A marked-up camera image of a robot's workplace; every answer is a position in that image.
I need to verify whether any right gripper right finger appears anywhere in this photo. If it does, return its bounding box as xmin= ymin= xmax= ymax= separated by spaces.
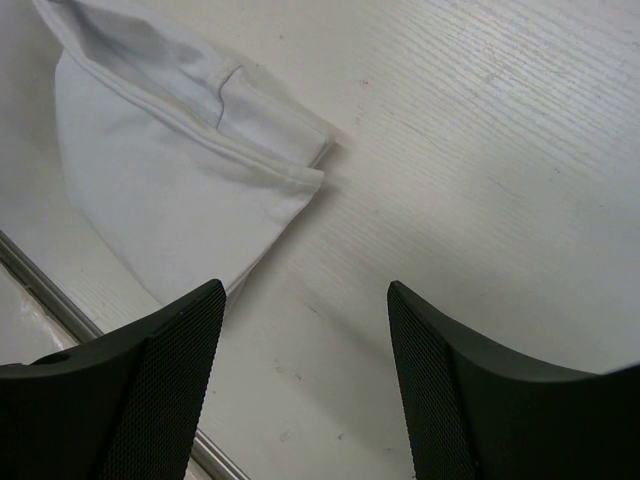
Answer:
xmin=387 ymin=281 xmax=639 ymax=479

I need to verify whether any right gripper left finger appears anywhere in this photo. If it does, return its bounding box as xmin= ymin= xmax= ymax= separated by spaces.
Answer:
xmin=1 ymin=280 xmax=226 ymax=479

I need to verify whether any white skirt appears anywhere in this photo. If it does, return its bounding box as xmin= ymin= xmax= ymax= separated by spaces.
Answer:
xmin=35 ymin=1 xmax=333 ymax=304

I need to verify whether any white front cover board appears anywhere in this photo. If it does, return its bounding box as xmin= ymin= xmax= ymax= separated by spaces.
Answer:
xmin=0 ymin=267 xmax=77 ymax=365

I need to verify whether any aluminium table frame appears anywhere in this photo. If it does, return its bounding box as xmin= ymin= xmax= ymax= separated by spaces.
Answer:
xmin=1 ymin=232 xmax=249 ymax=480

